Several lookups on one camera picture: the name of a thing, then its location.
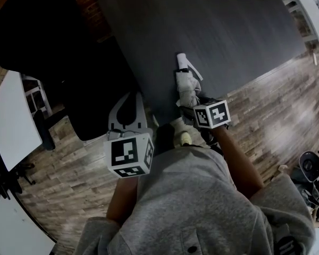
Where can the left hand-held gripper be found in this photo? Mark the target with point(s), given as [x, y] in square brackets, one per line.
[123, 153]

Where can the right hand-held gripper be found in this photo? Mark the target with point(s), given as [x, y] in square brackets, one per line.
[215, 114]

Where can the white umbrella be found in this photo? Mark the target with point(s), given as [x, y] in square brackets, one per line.
[186, 86]

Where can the person's left forearm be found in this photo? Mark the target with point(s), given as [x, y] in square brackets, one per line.
[122, 203]

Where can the person's right forearm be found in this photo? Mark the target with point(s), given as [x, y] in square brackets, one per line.
[239, 166]

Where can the person's right beige shoe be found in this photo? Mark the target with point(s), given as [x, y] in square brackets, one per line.
[186, 138]

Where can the person's black trousers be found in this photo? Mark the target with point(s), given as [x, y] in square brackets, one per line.
[164, 137]

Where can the dark wooden table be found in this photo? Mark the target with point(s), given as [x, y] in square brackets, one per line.
[202, 23]

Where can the person's grey sweatshirt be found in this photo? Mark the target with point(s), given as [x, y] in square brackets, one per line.
[191, 203]

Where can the black office chair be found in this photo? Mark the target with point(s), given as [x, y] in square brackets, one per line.
[55, 62]

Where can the white desk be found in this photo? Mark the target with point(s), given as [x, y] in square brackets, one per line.
[313, 12]
[13, 227]
[13, 115]

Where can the black chair base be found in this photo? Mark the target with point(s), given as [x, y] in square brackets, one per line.
[5, 177]

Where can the grey round bin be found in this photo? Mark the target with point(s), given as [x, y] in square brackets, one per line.
[312, 166]

